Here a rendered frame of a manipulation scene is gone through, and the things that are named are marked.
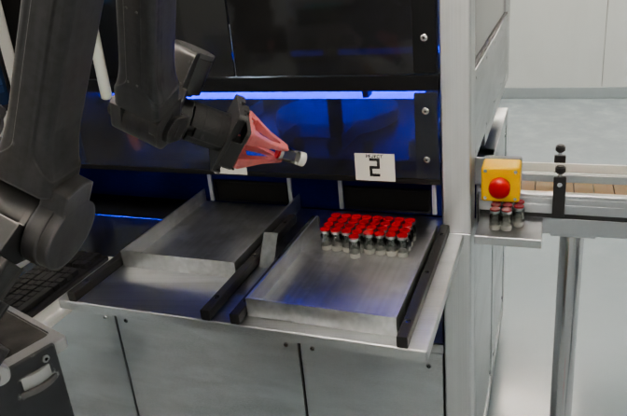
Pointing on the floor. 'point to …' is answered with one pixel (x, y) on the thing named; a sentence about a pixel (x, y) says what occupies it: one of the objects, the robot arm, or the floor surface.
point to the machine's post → (458, 163)
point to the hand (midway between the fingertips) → (279, 152)
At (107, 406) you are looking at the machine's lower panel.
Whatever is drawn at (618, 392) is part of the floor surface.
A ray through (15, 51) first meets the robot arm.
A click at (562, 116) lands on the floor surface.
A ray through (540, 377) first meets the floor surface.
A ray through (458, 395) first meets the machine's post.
